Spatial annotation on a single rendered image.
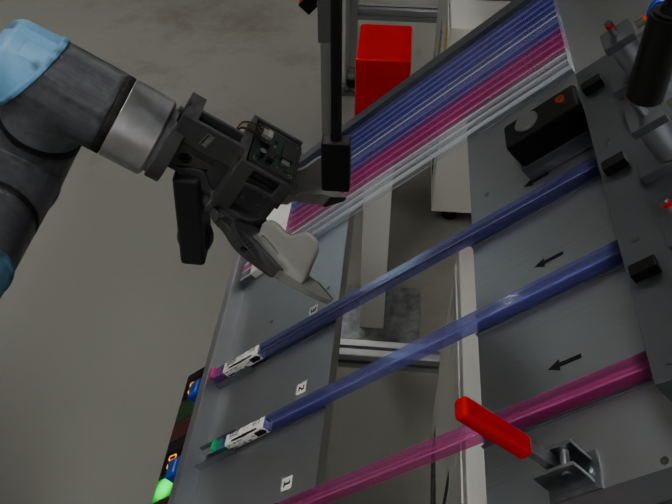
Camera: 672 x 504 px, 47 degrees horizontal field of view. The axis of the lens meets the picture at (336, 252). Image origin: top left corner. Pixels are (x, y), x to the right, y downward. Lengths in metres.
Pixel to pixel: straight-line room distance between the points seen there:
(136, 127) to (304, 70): 2.29
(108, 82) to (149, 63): 2.38
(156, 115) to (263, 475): 0.36
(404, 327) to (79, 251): 0.93
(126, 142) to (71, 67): 0.07
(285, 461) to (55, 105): 0.39
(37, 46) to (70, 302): 1.49
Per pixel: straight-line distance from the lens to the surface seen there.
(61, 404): 1.92
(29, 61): 0.69
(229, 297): 1.03
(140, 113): 0.69
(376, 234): 1.72
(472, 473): 1.01
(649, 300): 0.51
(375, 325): 1.94
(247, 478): 0.81
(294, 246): 0.70
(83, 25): 3.42
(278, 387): 0.85
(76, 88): 0.69
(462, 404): 0.48
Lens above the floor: 1.48
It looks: 43 degrees down
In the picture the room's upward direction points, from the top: straight up
